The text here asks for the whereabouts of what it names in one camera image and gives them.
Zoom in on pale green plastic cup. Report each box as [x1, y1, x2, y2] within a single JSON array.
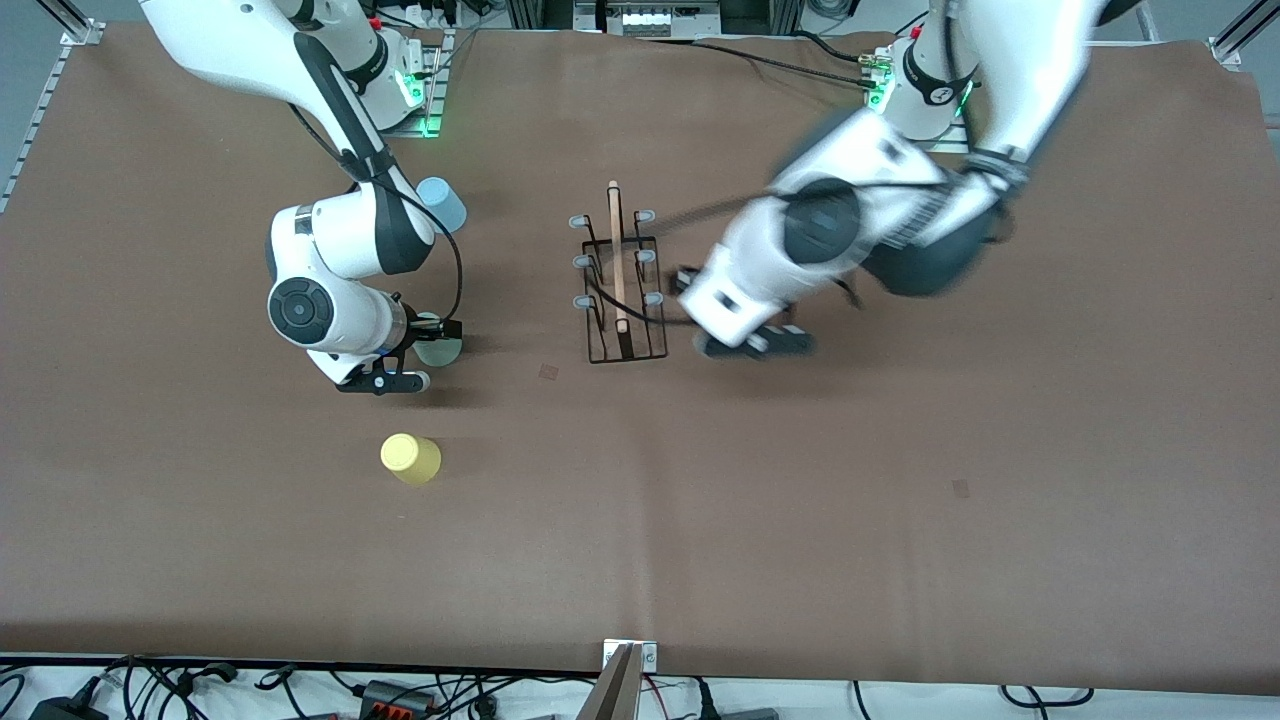
[[412, 313, 464, 367]]

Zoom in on black wire cup holder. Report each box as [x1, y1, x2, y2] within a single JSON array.
[[568, 181, 669, 365]]

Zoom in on yellow plastic cup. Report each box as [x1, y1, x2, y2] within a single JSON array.
[[380, 433, 442, 486]]

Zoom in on light blue plastic cup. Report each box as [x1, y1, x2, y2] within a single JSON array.
[[415, 177, 468, 233]]

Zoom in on brown paper table cover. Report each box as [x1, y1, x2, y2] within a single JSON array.
[[0, 22, 1280, 696]]

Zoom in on white power strip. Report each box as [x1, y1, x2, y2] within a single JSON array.
[[575, 0, 721, 39]]

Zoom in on grey connector block orange levers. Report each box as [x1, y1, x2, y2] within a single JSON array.
[[358, 680, 438, 717]]

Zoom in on black power adapter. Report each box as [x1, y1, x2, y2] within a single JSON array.
[[28, 695, 109, 720]]

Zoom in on thin black cable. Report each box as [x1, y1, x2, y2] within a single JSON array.
[[640, 38, 881, 93]]

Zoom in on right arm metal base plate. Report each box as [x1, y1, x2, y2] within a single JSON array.
[[380, 30, 456, 138]]

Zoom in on thick black cable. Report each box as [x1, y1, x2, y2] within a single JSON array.
[[795, 30, 876, 67]]

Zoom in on black cable tangle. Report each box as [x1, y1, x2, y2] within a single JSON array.
[[0, 655, 601, 720]]

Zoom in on grey angled post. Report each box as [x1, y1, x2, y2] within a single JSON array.
[[577, 643, 641, 720]]

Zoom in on aluminium frame rail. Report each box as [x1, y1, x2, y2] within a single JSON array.
[[1208, 0, 1280, 69], [0, 0, 103, 214]]

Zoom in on black looped cable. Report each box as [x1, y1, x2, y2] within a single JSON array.
[[1000, 685, 1096, 707]]

